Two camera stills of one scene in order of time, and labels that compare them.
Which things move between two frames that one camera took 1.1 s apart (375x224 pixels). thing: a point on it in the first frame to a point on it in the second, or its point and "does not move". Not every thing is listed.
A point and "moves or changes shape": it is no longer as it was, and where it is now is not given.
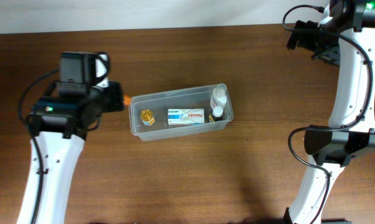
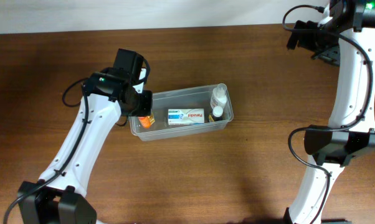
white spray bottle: [218, 96] does not move
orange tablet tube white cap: [126, 99] moves or changes shape
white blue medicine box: [185, 116] does not move
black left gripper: [115, 96] to [145, 103]
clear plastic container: [180, 111] does not move
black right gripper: [326, 54] does not move
